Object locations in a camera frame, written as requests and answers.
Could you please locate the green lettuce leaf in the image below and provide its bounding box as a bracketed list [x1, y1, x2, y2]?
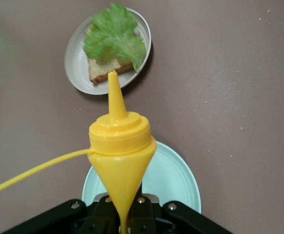
[83, 2, 147, 73]

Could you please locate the brown bread slice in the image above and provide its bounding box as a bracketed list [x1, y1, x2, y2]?
[85, 24, 144, 85]

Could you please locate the beige plate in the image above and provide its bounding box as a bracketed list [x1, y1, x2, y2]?
[64, 7, 152, 95]

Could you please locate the yellow squeeze bottle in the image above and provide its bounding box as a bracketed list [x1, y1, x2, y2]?
[0, 70, 157, 234]

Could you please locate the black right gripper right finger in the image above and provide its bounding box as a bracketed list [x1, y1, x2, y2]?
[128, 195, 233, 234]

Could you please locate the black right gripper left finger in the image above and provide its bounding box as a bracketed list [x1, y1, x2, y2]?
[2, 195, 121, 234]

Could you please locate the mint green plate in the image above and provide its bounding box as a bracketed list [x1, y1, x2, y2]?
[81, 140, 203, 214]

